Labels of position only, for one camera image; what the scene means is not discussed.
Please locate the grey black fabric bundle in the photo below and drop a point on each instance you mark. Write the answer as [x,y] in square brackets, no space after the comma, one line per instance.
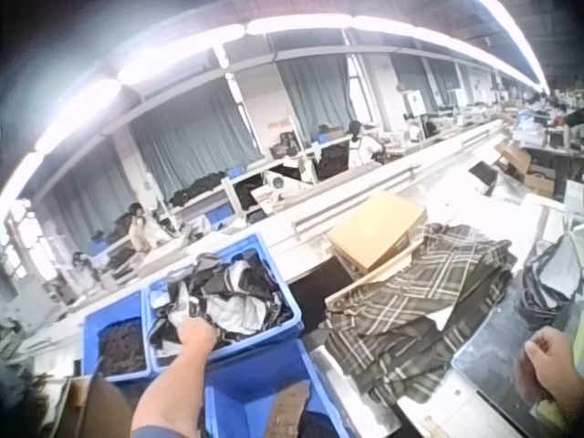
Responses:
[547,283]

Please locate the grey metal work plate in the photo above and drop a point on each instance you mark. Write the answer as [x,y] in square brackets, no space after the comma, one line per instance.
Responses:
[490,356]

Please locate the yellow-brown cardboard box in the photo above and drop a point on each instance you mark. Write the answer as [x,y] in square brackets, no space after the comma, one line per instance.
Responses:
[376,228]

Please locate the heap of dark small pieces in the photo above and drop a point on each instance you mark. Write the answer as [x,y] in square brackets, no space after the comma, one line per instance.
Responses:
[122,347]

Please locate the deep blue plastic bin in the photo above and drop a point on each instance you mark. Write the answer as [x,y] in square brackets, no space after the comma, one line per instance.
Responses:
[237,392]

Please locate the work table with dark garments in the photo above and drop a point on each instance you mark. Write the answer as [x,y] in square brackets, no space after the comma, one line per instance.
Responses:
[214,187]

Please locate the row of ceiling strip lights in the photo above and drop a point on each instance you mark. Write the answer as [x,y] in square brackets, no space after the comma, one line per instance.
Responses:
[274,32]

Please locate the stack of plaid fabric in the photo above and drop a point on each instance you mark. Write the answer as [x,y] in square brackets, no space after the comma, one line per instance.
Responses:
[410,315]

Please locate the person's right fingers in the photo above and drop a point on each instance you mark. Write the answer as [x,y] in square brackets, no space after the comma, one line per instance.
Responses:
[529,369]

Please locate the black office chair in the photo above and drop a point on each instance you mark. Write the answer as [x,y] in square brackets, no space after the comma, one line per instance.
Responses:
[332,157]

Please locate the heap of black white fabric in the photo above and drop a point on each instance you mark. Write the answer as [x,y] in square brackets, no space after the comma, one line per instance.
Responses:
[232,296]

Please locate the grey-green curtain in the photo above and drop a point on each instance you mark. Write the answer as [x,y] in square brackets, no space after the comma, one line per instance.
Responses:
[89,201]
[413,80]
[317,93]
[191,137]

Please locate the black flat object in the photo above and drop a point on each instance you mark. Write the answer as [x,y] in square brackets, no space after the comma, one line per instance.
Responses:
[483,178]

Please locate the brown fabric piece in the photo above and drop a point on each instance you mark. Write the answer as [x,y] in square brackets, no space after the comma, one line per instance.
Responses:
[287,410]

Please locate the brown cardboard carton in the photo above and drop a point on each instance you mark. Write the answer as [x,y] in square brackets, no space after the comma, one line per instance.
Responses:
[91,406]

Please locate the small blue plastic bin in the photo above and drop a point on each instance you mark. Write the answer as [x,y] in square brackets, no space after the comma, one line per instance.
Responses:
[91,328]

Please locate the person's right hand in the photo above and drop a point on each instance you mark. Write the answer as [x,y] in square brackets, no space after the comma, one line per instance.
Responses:
[554,360]

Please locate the open cardboard cartons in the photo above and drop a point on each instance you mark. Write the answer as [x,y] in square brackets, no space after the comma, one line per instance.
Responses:
[524,171]

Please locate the long white conveyor table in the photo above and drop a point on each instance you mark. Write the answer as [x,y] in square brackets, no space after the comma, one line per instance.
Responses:
[365,187]

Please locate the person's left hand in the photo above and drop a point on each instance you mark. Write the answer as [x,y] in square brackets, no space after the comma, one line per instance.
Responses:
[198,333]

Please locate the white sewing machine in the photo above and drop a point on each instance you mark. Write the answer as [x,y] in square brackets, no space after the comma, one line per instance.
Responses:
[274,184]

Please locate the large blue plastic bin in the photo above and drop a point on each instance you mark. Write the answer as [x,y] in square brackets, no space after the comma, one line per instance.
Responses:
[274,340]

